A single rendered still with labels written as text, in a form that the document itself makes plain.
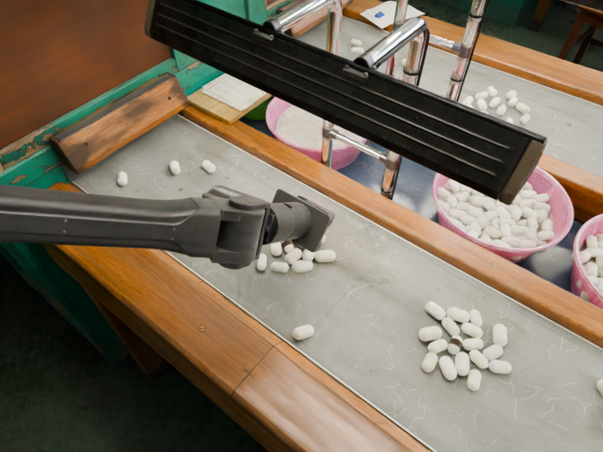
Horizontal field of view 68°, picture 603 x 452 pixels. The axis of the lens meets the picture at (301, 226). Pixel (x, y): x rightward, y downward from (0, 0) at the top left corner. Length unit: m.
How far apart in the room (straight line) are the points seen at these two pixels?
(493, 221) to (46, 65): 0.89
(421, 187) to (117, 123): 0.67
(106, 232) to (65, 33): 0.54
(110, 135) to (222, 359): 0.53
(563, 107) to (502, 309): 0.66
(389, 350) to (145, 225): 0.43
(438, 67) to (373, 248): 0.67
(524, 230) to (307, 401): 0.53
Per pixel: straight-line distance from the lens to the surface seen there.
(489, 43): 1.47
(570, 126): 1.27
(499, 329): 0.79
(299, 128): 1.10
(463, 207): 0.95
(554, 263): 1.03
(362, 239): 0.85
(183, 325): 0.74
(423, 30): 0.68
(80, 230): 0.50
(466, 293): 0.83
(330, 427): 0.67
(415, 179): 1.08
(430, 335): 0.75
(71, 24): 0.97
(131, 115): 1.02
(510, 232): 0.94
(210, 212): 0.52
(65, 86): 1.00
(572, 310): 0.85
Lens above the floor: 1.41
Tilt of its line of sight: 50 degrees down
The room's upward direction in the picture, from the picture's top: straight up
